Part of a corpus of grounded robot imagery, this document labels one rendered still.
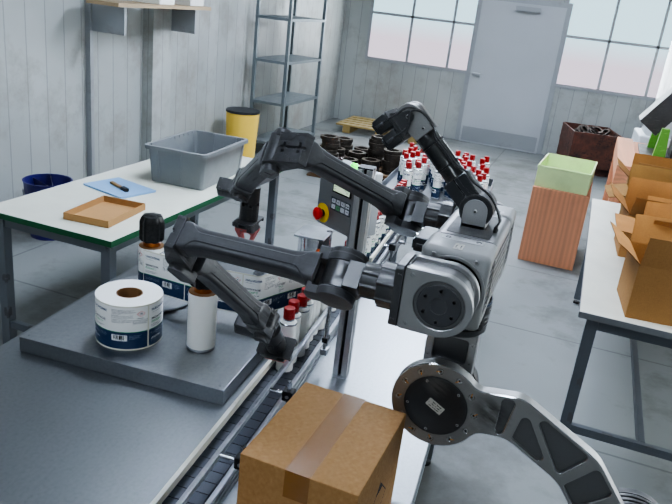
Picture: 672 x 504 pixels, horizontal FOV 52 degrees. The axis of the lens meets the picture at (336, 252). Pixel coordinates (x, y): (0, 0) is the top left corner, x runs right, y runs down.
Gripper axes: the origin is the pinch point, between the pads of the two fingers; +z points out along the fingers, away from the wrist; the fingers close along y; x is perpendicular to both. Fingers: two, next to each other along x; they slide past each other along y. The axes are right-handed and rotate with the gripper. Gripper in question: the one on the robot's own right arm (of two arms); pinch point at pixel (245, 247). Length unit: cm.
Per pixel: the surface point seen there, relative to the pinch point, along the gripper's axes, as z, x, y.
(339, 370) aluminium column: 33.2, 34.6, 1.0
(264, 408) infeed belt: 30, 22, 34
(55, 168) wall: 92, -276, -297
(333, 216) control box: -14.4, 25.1, -3.2
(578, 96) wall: 27, 168, -901
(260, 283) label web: 15.3, 2.7, -9.7
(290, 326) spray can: 14.9, 20.9, 14.8
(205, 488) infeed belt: 30, 20, 69
